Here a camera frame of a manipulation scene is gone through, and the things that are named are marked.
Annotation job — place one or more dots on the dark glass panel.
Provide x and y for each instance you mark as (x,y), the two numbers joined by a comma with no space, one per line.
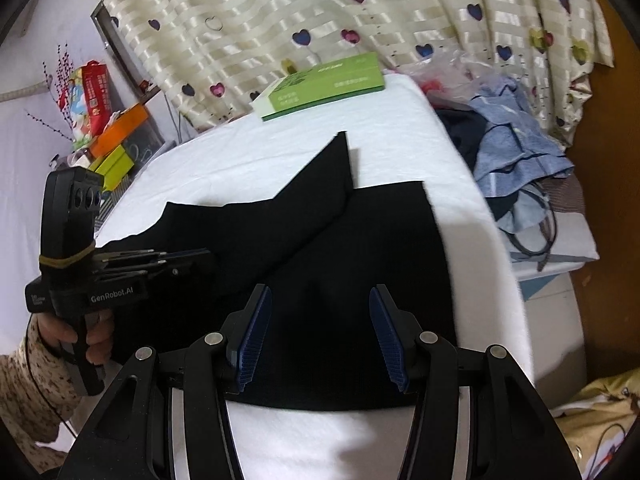
(145,142)

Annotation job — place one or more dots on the person's left forearm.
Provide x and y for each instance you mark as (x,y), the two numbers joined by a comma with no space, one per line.
(30,390)

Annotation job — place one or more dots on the clear plastic bag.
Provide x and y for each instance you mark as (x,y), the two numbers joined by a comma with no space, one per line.
(450,72)

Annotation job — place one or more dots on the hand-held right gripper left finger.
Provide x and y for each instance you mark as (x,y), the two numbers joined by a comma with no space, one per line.
(252,345)

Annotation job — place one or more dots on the person's left hand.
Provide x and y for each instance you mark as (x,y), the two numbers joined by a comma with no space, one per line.
(97,340)

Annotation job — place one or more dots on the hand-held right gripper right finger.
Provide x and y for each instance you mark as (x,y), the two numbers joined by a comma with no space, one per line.
(387,345)

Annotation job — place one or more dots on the white pipe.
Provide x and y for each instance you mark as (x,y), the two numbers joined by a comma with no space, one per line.
(20,91)

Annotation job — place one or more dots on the heart-print striped curtain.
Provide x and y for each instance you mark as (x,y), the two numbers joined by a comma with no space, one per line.
(250,25)

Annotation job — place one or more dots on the yellow cloth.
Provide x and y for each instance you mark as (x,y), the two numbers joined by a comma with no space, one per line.
(600,410)

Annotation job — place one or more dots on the red colourful packet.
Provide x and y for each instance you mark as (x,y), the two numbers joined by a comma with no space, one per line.
(87,100)

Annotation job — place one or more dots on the dark navy cloth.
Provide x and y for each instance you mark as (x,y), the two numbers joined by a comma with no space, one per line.
(467,135)

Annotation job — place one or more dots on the orange box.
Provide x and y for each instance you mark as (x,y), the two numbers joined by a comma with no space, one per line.
(122,127)

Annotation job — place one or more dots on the black pants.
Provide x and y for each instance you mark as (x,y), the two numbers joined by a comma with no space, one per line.
(350,240)

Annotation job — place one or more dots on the blue clothes pile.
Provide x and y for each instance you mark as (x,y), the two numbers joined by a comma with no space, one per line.
(515,140)

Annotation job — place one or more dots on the metal window frame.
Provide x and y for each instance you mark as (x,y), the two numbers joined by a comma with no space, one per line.
(112,45)

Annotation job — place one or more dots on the red flower branches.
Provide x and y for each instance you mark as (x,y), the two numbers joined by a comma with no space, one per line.
(55,105)

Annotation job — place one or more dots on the yellow-green box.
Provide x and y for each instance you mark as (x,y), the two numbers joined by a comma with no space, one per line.
(112,165)

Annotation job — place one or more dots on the green cardboard box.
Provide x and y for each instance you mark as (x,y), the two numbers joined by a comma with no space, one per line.
(325,85)

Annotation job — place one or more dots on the wooden wardrobe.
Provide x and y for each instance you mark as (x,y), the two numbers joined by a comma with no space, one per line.
(610,210)

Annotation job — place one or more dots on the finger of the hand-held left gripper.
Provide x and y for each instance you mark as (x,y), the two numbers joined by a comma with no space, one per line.
(165,256)
(190,274)

